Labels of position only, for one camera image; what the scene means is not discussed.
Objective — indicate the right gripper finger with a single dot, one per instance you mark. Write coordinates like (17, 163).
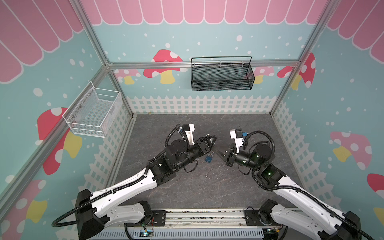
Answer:
(223, 155)
(223, 147)

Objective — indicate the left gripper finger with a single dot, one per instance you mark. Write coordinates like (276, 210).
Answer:
(207, 148)
(210, 139)

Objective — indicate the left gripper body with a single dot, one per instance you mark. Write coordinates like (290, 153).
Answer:
(197, 149)

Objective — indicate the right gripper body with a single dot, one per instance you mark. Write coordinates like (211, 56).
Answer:
(230, 157)

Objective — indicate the blue padlock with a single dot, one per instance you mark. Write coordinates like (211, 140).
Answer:
(209, 158)

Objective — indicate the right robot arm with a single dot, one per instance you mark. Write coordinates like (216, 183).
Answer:
(318, 220)

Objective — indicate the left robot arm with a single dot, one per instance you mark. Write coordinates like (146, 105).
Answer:
(93, 212)

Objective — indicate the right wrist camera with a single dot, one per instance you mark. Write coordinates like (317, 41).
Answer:
(238, 136)

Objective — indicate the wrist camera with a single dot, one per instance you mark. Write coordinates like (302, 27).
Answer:
(238, 136)
(187, 131)

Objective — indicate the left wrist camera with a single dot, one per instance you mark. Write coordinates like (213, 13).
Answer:
(187, 131)

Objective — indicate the black wire basket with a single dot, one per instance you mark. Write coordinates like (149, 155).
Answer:
(228, 73)

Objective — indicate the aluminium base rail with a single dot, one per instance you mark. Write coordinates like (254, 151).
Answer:
(202, 224)

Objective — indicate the white wire basket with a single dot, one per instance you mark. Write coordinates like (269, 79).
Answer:
(93, 112)

